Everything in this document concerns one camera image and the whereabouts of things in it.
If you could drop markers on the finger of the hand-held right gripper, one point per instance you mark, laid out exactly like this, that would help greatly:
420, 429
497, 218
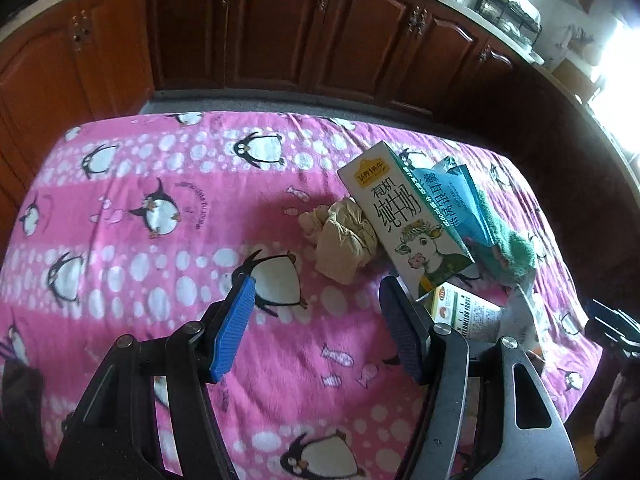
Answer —
612, 325

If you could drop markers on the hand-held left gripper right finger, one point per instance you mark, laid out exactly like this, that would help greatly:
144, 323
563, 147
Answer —
400, 330

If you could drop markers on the pink penguin blanket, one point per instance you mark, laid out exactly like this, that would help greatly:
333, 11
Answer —
150, 285

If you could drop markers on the brown wooden kitchen cabinet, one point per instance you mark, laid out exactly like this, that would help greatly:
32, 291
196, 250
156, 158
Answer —
300, 35

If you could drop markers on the blue snack packet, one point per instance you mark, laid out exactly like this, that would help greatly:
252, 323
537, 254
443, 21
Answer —
450, 200

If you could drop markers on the small white orange box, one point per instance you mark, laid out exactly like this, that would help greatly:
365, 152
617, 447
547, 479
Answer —
465, 315

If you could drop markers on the beige cloth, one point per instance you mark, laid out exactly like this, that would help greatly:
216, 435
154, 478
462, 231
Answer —
340, 240

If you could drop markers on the white green milk carton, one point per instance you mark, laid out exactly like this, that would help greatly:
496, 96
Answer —
395, 210

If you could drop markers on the green towel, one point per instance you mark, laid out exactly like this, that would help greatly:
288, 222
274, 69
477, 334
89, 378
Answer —
510, 250

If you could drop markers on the white plastic bag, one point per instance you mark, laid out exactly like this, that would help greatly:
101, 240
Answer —
520, 315

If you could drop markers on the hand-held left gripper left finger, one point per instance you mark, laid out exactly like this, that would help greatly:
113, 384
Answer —
232, 325

